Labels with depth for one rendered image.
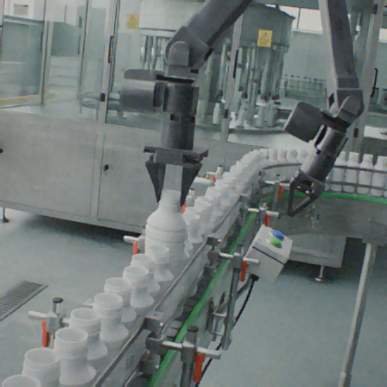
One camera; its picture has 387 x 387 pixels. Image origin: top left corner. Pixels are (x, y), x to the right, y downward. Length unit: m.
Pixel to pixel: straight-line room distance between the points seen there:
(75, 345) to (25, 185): 4.28
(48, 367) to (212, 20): 0.60
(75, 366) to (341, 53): 0.88
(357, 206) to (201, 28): 1.75
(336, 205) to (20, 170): 2.94
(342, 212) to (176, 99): 1.70
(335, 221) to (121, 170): 2.32
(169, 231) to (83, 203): 3.74
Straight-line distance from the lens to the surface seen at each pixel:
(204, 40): 1.01
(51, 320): 0.94
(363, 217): 2.66
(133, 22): 4.56
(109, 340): 0.81
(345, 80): 1.31
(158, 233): 1.05
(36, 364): 0.65
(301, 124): 1.26
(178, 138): 1.02
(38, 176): 4.89
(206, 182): 2.11
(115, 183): 4.65
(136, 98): 1.03
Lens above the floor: 1.48
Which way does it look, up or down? 13 degrees down
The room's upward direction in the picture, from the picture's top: 7 degrees clockwise
